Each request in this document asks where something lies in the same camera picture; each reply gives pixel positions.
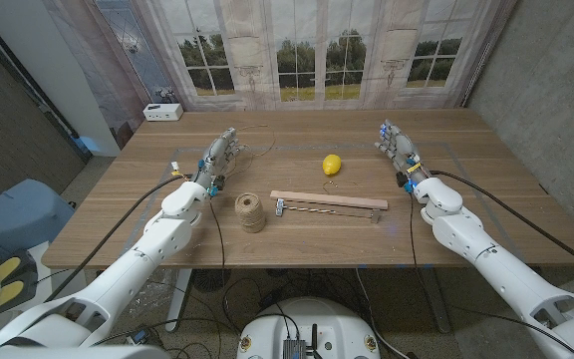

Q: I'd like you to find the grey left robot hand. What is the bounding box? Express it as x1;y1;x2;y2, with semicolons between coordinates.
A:
190;127;244;193

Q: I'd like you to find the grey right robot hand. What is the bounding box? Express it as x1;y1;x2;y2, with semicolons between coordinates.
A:
374;119;432;188

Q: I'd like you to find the jute thread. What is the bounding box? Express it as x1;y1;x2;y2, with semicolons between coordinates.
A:
224;123;277;179

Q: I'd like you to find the jute twine spool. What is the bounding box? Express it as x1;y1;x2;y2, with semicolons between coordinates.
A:
233;192;267;234

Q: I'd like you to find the wooden clip hanger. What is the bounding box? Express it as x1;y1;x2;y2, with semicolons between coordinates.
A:
269;179;390;224

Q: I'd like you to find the yellow toy lemon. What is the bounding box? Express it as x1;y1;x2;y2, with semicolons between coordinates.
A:
322;154;343;177

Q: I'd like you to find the white socket box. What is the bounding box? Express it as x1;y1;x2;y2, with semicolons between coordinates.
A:
142;103;184;123

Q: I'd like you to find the black floor fan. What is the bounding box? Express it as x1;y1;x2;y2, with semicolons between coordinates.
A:
191;268;232;294

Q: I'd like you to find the small blue plastic item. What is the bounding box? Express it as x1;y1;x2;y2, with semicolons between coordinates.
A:
71;135;100;154

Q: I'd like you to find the white table leg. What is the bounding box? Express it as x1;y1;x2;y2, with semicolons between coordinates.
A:
165;268;193;333

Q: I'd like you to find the printed window backdrop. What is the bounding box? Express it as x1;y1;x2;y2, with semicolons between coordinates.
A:
41;0;518;150

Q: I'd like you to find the grey table leg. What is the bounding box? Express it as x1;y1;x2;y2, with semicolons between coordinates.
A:
419;268;452;334

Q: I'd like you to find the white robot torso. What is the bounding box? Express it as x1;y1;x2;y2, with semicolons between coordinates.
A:
235;296;382;359

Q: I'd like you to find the small device with blue screen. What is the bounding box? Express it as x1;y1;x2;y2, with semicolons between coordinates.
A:
126;326;152;346

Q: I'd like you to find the blue plastic bin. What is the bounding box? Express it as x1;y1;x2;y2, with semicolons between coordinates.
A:
0;179;77;260

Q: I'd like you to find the white platform box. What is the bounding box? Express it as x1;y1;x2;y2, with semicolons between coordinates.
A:
0;241;89;345

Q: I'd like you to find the grey radio module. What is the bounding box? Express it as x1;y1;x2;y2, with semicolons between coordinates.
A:
281;338;308;359

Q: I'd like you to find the black pedal with yellow pads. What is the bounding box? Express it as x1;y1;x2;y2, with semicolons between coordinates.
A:
0;248;39;314

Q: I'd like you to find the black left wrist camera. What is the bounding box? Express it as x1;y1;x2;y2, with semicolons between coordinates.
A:
208;175;227;198

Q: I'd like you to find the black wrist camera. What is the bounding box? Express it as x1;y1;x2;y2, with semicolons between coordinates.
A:
395;172;416;194
208;175;227;198

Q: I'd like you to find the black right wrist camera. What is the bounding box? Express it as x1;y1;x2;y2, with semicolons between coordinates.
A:
395;172;416;194

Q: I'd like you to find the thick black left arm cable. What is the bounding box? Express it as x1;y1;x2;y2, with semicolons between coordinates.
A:
42;173;193;304

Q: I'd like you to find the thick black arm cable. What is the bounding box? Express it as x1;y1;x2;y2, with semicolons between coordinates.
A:
430;170;574;279
42;173;193;304

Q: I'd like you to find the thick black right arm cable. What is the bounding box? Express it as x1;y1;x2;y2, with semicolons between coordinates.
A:
430;170;574;279

